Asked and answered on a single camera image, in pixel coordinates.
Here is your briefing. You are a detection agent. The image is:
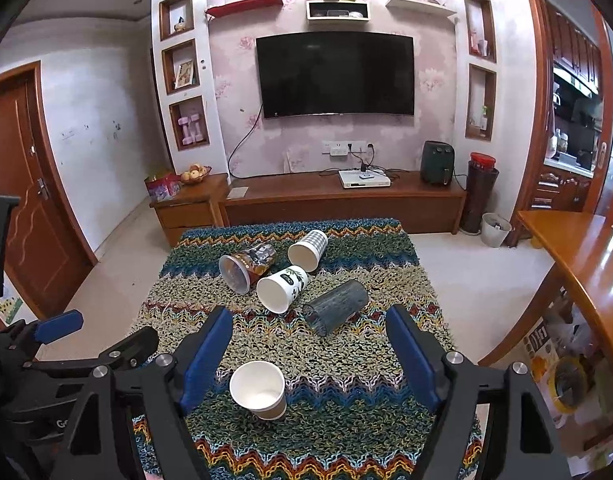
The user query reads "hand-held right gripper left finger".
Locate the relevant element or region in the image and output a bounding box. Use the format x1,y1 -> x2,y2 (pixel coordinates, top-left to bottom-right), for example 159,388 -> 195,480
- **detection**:
51,305 -> 234,480

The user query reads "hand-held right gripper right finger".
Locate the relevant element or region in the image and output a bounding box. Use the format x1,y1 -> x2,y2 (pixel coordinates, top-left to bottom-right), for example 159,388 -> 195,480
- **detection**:
385,304 -> 572,480

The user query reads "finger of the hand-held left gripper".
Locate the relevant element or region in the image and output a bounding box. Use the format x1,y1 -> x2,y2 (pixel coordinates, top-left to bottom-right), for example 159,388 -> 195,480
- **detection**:
0,310 -> 84,362
34,327 -> 160,375

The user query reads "plain white paper cup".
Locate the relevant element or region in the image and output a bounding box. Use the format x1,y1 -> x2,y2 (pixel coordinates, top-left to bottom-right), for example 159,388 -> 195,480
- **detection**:
229,360 -> 287,422

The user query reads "dark transparent glass cup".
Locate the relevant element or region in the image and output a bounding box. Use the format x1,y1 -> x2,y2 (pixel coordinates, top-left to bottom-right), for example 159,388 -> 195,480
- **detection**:
302,280 -> 370,337

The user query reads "brown printed plastic cup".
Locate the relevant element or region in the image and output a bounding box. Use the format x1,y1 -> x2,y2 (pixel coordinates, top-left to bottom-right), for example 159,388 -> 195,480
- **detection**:
219,242 -> 278,295

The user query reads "white leaf print cup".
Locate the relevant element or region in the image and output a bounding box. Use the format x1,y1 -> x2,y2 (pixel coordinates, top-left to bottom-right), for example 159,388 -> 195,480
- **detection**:
256,265 -> 310,315

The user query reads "white checked paper cup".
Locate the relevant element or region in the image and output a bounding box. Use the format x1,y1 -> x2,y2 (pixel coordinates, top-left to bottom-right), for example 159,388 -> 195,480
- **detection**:
287,229 -> 329,273

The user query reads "colourful knitted table cloth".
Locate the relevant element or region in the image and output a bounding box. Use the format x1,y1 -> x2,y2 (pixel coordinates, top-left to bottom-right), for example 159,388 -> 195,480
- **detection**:
129,217 -> 482,480

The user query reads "small wooden drawer cabinet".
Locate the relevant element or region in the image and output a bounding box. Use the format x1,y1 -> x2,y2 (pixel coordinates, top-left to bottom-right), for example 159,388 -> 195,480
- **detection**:
149,174 -> 230,247

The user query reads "brown wooden door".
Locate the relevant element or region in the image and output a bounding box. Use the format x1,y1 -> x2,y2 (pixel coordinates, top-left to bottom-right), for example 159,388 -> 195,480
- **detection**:
0,60 -> 98,321

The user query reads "white waste bin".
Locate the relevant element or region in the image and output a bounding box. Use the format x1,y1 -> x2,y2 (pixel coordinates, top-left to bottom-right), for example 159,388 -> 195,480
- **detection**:
481,212 -> 513,248

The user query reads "yellow rimmed bowl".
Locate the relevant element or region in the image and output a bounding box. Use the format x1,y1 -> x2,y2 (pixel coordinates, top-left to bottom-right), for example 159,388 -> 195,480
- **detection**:
547,357 -> 587,413

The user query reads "red gift box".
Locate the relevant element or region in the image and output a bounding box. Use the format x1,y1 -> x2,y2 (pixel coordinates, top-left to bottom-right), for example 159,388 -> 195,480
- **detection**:
145,172 -> 182,202

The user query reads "wooden television cabinet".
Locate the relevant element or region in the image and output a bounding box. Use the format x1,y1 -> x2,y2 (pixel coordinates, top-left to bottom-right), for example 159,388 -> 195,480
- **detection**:
217,170 -> 468,235

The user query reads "tall black red-lidded bin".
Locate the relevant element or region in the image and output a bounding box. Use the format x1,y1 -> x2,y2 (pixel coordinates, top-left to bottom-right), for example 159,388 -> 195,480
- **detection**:
459,152 -> 500,236

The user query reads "bowl of fruit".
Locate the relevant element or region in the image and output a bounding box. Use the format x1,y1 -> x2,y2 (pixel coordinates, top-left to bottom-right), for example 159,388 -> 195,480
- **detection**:
180,162 -> 212,186

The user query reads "white set-top box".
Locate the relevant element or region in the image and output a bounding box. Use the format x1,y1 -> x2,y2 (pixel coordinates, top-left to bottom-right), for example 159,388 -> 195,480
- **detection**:
338,169 -> 391,189

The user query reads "wooden side table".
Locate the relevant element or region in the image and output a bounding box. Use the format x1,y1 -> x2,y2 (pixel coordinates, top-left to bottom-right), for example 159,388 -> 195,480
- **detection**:
479,210 -> 613,411

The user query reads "dark green air fryer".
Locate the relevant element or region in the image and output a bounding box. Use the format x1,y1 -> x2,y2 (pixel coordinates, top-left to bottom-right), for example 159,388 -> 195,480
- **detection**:
421,140 -> 455,187

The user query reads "black flat television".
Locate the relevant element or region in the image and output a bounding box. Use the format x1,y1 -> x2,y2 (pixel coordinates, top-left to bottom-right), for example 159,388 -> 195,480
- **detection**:
255,31 -> 416,120

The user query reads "black television cable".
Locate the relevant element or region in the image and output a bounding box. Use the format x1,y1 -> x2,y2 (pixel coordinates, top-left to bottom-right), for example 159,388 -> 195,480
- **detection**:
226,102 -> 263,178

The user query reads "white wall socket strip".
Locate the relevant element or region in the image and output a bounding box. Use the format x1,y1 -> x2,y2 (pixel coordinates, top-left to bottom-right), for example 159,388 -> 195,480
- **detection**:
321,141 -> 368,157

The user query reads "picture frame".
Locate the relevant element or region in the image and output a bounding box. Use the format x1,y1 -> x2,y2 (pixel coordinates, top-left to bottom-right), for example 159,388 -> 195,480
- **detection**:
175,59 -> 194,90

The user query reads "white box wall shelf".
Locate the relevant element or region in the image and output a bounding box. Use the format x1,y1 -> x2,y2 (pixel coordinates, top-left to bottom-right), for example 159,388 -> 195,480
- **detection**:
306,0 -> 371,23

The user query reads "red wall shelf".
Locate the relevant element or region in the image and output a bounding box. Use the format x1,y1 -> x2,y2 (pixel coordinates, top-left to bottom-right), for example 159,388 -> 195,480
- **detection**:
205,0 -> 283,18

